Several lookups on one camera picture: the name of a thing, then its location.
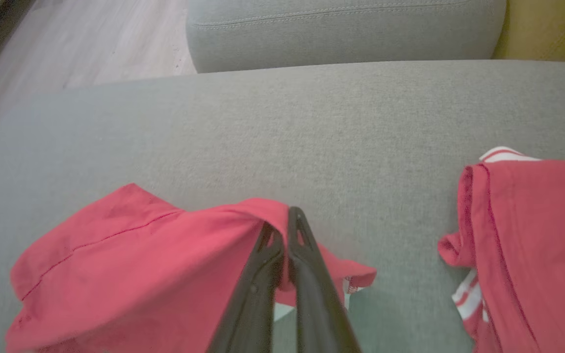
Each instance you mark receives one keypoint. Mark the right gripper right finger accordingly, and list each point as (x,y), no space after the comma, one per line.
(317,304)

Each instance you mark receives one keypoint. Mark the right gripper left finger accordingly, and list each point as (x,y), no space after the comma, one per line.
(253,304)

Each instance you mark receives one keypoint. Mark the red mesh shorts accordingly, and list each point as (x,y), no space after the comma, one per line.
(140,274)

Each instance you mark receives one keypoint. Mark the red shirt with white sleeves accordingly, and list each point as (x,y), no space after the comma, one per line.
(542,245)

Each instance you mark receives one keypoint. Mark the grey sofa seat cushion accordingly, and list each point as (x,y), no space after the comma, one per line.
(312,147)

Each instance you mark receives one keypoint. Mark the grey stitched sofa cushion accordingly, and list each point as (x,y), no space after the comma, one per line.
(336,39)

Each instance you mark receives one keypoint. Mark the yellow fabric cushion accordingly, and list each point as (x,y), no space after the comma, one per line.
(552,29)

